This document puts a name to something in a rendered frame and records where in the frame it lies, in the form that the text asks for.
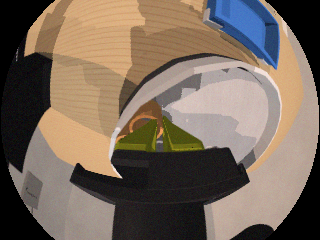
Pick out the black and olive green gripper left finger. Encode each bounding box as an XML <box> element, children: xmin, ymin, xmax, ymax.
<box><xmin>114</xmin><ymin>119</ymin><xmax>157</xmax><ymax>152</ymax></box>

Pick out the grey metal bushing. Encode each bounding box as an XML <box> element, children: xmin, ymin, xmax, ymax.
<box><xmin>156</xmin><ymin>135</ymin><xmax>163</xmax><ymax>152</ymax></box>

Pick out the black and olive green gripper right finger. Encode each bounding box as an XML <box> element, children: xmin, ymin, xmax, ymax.
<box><xmin>162</xmin><ymin>116</ymin><xmax>205</xmax><ymax>152</ymax></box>

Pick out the bronze bushing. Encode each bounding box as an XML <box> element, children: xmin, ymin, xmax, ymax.
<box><xmin>129</xmin><ymin>100</ymin><xmax>163</xmax><ymax>138</ymax></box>
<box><xmin>115</xmin><ymin>118</ymin><xmax>131</xmax><ymax>143</ymax></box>

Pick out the blue crate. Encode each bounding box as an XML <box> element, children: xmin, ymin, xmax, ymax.
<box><xmin>202</xmin><ymin>0</ymin><xmax>280</xmax><ymax>70</ymax></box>

